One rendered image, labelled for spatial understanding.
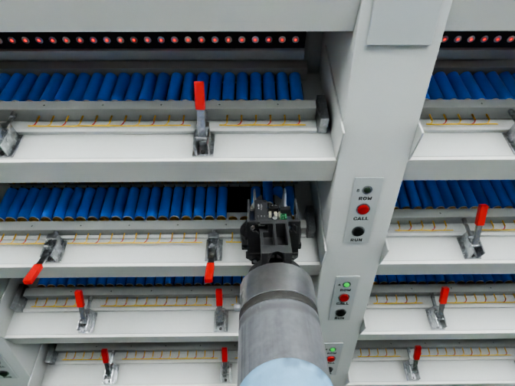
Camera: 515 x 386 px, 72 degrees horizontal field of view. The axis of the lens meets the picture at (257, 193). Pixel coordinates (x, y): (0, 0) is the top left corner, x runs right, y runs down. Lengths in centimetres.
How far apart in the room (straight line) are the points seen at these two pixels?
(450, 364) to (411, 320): 24
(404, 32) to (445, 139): 19
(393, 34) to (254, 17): 15
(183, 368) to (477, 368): 69
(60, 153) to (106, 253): 20
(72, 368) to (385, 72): 91
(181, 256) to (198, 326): 20
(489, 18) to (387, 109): 14
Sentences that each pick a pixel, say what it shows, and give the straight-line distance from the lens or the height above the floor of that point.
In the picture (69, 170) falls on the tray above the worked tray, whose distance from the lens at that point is 55.
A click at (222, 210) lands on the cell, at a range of 63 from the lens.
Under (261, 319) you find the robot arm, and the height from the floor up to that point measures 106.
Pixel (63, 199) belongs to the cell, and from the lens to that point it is 73.
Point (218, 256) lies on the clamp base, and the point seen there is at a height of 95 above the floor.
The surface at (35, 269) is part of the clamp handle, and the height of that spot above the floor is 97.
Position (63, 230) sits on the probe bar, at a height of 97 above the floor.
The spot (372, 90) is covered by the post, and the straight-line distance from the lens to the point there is 46.
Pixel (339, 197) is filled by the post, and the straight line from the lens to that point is 52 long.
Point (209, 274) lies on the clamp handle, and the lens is 55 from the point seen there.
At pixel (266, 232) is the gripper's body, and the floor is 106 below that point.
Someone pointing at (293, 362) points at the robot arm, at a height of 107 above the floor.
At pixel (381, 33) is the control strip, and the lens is 44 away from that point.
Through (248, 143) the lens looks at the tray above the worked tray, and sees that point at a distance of 50.
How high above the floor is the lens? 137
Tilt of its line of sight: 35 degrees down
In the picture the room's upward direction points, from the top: straight up
